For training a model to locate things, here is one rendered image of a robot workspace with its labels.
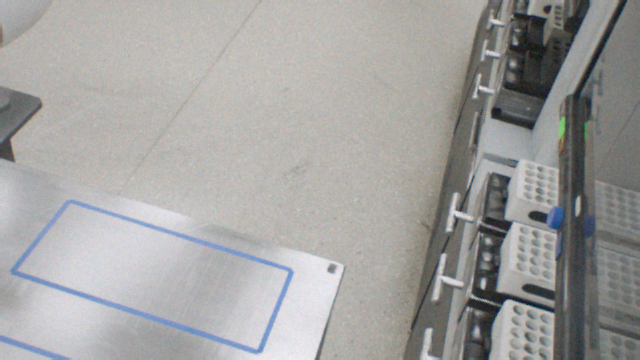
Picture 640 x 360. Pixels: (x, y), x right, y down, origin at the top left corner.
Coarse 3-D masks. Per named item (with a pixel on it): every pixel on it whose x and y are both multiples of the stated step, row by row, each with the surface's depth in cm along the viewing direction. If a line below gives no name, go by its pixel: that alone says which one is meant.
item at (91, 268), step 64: (0, 192) 99; (64, 192) 101; (0, 256) 91; (64, 256) 93; (128, 256) 94; (192, 256) 96; (256, 256) 97; (0, 320) 85; (64, 320) 86; (128, 320) 87; (192, 320) 88; (256, 320) 90; (320, 320) 91
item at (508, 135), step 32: (608, 0) 110; (576, 64) 119; (480, 96) 178; (480, 128) 154; (512, 128) 142; (544, 128) 129; (448, 160) 223; (480, 160) 137; (512, 160) 135; (448, 192) 187
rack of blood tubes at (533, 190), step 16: (528, 176) 111; (544, 176) 112; (512, 192) 111; (528, 192) 108; (544, 192) 109; (512, 208) 109; (528, 208) 108; (544, 208) 107; (528, 224) 110; (544, 224) 109
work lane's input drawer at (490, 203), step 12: (492, 180) 117; (504, 180) 117; (480, 192) 121; (492, 192) 114; (504, 192) 114; (456, 204) 120; (480, 204) 116; (492, 204) 112; (504, 204) 113; (456, 216) 119; (468, 216) 119; (480, 216) 112; (492, 216) 110; (480, 228) 111; (492, 228) 110; (504, 228) 111
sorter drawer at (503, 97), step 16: (512, 64) 144; (480, 80) 150; (496, 80) 150; (512, 80) 140; (496, 96) 141; (512, 96) 140; (528, 96) 139; (544, 96) 139; (512, 112) 142; (528, 112) 141
